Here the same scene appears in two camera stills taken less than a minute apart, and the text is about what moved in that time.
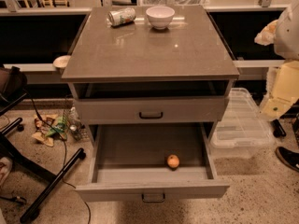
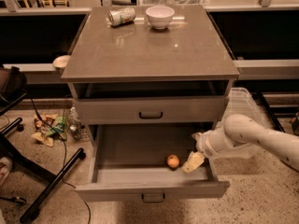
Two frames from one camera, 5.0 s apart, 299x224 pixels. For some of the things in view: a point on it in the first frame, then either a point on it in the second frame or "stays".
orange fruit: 173,161 stays
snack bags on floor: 49,127 stays
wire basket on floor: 74,124 stays
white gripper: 288,35 → 203,145
